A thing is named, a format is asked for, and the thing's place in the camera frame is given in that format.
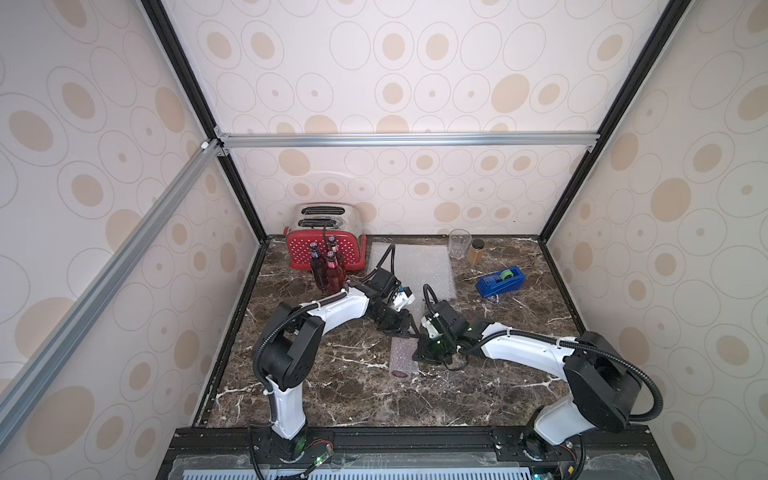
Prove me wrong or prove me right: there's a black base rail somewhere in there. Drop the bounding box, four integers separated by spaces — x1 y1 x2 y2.
157 426 672 479

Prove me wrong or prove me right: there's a left diagonal aluminium bar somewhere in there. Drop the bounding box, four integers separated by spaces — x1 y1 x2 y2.
1 139 222 449

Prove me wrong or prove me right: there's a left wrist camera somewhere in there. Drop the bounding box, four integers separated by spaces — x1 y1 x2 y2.
391 287 415 311

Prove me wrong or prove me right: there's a silver toaster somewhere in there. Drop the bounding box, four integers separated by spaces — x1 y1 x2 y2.
284 203 363 237

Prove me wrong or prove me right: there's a clear drinking glass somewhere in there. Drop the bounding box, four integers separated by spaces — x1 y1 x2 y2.
448 229 472 260

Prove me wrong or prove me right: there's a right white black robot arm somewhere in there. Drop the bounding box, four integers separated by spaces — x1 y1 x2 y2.
415 285 664 461

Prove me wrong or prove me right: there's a red perforated plastic basket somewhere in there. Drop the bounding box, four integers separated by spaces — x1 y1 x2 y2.
286 229 366 271

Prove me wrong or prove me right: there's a horizontal aluminium bar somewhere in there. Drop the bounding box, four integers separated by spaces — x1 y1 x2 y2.
202 131 600 153

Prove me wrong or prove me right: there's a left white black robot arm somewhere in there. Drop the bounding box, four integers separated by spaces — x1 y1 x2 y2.
252 243 418 462

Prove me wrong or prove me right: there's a single bubble wrap sheet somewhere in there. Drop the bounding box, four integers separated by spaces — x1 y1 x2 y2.
389 300 424 380

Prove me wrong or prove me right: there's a blue tape dispenser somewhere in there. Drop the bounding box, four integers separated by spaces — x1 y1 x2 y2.
476 266 526 298

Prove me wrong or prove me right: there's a brown spice jar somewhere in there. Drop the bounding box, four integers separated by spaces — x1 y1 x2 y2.
467 238 485 267

